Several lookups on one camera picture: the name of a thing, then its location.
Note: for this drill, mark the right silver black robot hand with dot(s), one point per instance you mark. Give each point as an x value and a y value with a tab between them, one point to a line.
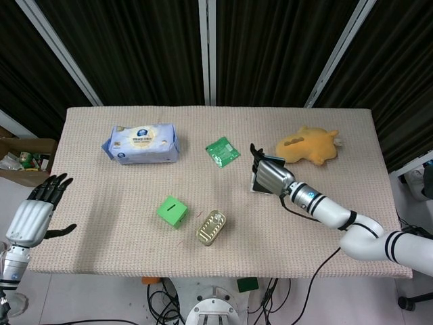
270	177

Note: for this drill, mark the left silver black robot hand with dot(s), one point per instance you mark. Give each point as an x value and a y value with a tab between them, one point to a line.
28	218

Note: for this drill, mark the black smartphone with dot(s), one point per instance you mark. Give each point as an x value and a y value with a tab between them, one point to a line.
260	188

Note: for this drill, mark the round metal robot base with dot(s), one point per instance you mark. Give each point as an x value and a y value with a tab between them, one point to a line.
214	304

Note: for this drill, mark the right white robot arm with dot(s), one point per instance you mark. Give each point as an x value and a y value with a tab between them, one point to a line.
331	206

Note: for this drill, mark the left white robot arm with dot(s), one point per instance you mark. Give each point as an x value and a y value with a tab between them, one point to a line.
11	267

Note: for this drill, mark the yellow plush toy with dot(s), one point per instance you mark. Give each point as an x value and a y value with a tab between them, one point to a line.
308	147

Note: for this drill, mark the green foil sachet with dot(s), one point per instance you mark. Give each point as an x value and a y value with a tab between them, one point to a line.
222	151

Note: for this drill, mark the cardboard box with clutter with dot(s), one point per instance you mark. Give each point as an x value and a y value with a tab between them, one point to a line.
23	159

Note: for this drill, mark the gold tin can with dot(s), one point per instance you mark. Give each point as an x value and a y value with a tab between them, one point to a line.
211	228

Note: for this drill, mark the green cube box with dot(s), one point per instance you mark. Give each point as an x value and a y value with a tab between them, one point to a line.
172	211

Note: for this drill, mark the green block under table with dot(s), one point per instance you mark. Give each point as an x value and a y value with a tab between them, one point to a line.
247	285

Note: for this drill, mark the pink woven tablecloth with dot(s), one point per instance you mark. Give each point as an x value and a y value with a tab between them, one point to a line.
135	186

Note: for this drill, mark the black curtain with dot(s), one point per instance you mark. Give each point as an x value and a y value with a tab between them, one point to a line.
27	74
135	50
270	50
399	84

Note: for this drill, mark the blue tissue pack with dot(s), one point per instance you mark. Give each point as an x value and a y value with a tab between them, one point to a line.
142	144

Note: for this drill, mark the orange block under table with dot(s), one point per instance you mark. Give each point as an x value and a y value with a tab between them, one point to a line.
149	280

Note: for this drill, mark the white bag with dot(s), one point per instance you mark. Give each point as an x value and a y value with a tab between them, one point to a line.
414	177

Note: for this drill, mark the black tripod foot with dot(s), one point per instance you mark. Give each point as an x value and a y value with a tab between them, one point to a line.
411	301

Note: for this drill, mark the white frame post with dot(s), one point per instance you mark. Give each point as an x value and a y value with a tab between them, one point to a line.
338	50
61	50
207	50

